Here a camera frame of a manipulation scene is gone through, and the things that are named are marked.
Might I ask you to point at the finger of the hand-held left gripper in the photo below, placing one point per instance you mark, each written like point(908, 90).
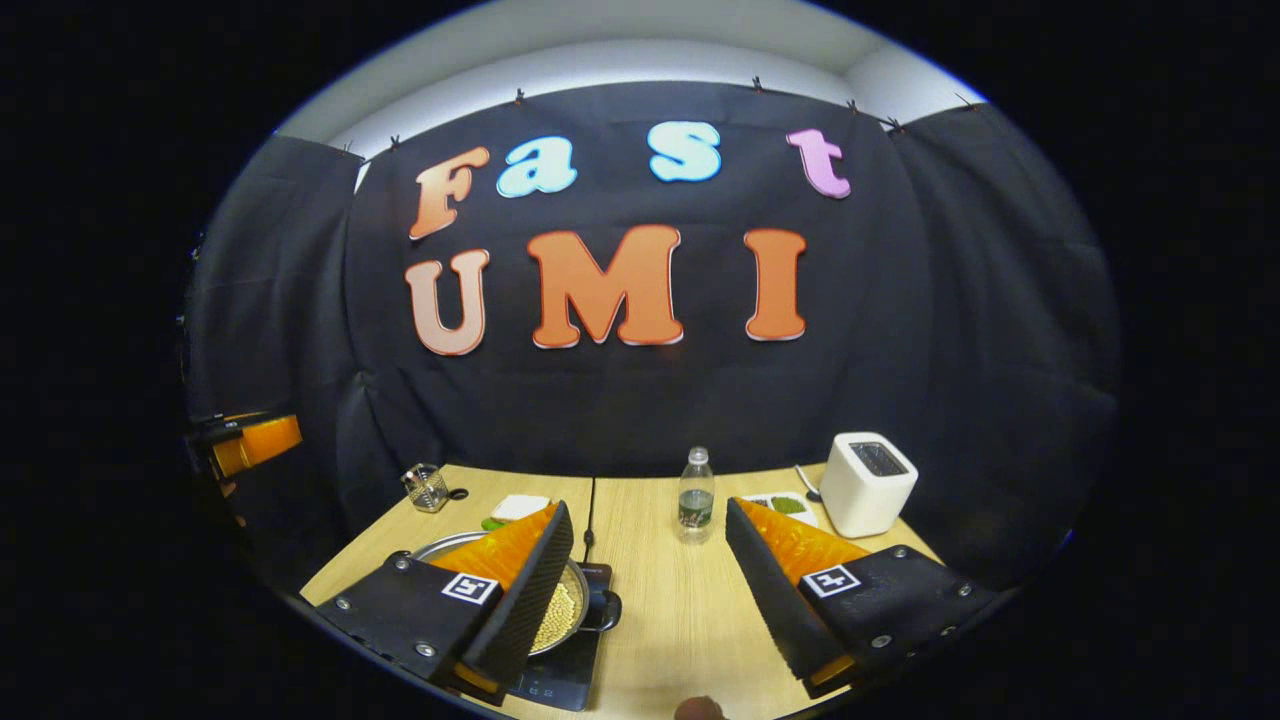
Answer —
point(260, 442)

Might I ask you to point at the row of black clips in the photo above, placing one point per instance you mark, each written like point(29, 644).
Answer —
point(757, 84)

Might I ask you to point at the clear plastic water bottle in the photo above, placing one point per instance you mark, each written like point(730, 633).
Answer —
point(696, 505)

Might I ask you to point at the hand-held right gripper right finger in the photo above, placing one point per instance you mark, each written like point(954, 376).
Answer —
point(775, 600)

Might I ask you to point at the white toaster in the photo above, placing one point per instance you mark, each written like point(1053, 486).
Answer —
point(865, 495)

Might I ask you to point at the white divided dish of beans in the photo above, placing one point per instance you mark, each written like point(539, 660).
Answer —
point(788, 505)

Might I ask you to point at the black induction cooktop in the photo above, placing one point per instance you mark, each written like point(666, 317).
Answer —
point(560, 680)

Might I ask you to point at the heap of soybeans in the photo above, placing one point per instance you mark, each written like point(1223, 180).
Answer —
point(558, 615)

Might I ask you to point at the white plate with sandwich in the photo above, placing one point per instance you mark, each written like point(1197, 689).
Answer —
point(520, 507)

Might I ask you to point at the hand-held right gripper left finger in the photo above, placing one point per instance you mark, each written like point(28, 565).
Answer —
point(525, 600)

